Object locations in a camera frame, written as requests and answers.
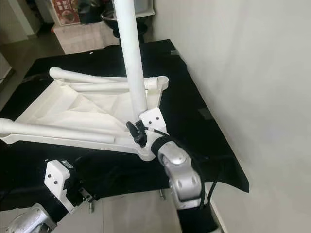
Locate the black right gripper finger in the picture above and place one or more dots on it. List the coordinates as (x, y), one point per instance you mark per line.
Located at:
(132, 129)

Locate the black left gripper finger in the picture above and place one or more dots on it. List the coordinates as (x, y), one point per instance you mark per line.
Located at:
(105, 175)
(81, 166)

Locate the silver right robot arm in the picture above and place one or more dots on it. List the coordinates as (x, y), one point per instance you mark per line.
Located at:
(182, 179)

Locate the white plastic children table top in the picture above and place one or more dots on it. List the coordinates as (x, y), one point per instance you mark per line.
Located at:
(77, 109)

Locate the metal table leg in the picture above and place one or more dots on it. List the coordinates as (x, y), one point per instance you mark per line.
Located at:
(91, 207)
(162, 194)

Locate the black tablecloth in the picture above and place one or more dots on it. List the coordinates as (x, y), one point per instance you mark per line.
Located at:
(194, 92)

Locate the small grey tape piece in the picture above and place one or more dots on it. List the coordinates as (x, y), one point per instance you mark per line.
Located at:
(174, 51)

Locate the black stool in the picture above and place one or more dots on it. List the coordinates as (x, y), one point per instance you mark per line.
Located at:
(124, 39)

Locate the pale patterned mat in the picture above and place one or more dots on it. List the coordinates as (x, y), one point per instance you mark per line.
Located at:
(85, 39)

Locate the grey plastic storage box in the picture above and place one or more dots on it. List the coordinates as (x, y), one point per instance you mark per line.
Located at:
(144, 6)

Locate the black bag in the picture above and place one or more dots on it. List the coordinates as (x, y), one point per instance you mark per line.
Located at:
(91, 11)

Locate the red printed box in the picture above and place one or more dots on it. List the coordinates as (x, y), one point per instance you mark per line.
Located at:
(66, 12)

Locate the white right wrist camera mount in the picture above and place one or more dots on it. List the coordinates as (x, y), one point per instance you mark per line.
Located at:
(153, 118)

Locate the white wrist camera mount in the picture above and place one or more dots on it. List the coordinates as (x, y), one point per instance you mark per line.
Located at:
(58, 179)
(153, 118)

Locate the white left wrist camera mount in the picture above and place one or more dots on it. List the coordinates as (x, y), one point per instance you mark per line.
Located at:
(58, 179)

